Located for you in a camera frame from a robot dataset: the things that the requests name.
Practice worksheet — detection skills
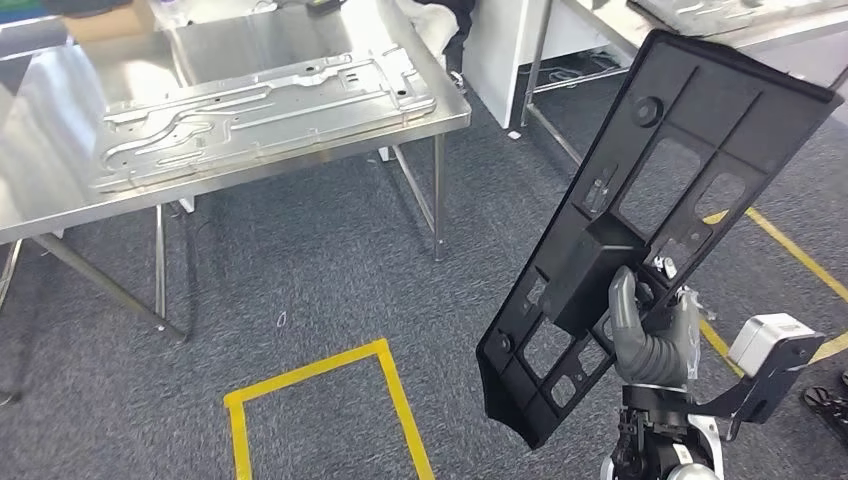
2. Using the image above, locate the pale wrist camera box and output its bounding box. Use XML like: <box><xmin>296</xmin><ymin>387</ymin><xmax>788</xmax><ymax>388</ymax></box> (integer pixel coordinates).
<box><xmin>727</xmin><ymin>313</ymin><xmax>821</xmax><ymax>379</ymax></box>

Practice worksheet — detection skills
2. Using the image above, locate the black camera bracket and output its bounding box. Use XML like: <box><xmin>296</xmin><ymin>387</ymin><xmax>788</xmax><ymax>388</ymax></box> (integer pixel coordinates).
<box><xmin>685</xmin><ymin>334</ymin><xmax>827</xmax><ymax>444</ymax></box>

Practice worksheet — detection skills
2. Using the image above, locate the steel table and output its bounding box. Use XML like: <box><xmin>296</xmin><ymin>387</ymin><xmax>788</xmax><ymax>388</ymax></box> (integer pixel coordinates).
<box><xmin>519</xmin><ymin>0</ymin><xmax>848</xmax><ymax>167</ymax></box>

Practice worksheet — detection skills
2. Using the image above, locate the white desk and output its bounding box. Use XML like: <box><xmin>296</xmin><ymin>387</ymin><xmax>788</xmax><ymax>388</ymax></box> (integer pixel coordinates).
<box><xmin>461</xmin><ymin>0</ymin><xmax>612</xmax><ymax>130</ymax></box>

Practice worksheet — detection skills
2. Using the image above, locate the steel workbench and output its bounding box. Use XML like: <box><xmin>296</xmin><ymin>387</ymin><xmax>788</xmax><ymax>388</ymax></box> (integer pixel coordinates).
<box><xmin>0</xmin><ymin>0</ymin><xmax>473</xmax><ymax>342</ymax></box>

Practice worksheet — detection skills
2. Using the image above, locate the black humanoid robot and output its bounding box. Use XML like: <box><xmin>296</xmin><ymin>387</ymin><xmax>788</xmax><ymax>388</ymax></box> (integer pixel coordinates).
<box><xmin>800</xmin><ymin>370</ymin><xmax>848</xmax><ymax>442</ymax></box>

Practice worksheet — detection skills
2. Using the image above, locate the black plastic bracket part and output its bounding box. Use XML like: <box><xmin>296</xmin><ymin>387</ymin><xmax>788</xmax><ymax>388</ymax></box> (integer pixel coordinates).
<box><xmin>475</xmin><ymin>28</ymin><xmax>846</xmax><ymax>452</ymax></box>

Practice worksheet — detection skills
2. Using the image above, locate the stamped metal panel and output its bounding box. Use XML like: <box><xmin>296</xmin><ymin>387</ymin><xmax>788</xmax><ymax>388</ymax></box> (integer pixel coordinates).
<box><xmin>89</xmin><ymin>44</ymin><xmax>439</xmax><ymax>195</ymax></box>
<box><xmin>625</xmin><ymin>0</ymin><xmax>848</xmax><ymax>38</ymax></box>

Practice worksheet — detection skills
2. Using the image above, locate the yellow floor tape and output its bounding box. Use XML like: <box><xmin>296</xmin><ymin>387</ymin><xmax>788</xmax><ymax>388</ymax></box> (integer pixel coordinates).
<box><xmin>223</xmin><ymin>339</ymin><xmax>437</xmax><ymax>480</ymax></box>
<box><xmin>700</xmin><ymin>207</ymin><xmax>848</xmax><ymax>379</ymax></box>

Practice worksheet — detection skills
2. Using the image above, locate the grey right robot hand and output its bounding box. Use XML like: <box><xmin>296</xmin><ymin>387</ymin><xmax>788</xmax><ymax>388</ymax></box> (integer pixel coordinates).
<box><xmin>607</xmin><ymin>254</ymin><xmax>705</xmax><ymax>390</ymax></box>

